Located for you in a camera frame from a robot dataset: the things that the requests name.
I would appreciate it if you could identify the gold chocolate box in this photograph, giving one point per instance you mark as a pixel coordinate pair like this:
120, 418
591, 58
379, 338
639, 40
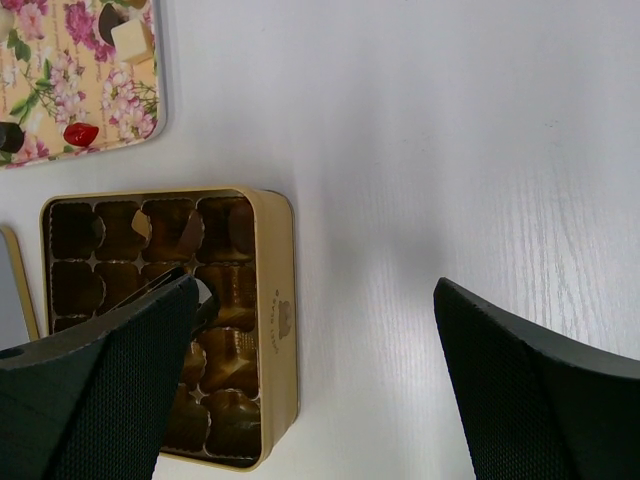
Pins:
238, 391

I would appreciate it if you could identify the red lips chocolate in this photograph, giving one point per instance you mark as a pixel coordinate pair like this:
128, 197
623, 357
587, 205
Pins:
80, 134

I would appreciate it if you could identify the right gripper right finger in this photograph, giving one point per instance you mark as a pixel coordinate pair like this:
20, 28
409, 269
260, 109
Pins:
535, 404

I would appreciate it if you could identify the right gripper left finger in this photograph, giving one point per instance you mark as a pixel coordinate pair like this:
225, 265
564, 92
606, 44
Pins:
93, 401

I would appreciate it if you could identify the floral tray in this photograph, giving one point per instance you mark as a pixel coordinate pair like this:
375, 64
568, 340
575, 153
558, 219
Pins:
59, 66

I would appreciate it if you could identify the silver tin lid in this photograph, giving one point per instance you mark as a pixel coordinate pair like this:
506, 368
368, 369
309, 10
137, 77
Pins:
18, 320

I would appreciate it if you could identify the white square chocolate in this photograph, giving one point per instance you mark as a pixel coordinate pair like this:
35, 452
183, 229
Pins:
133, 42

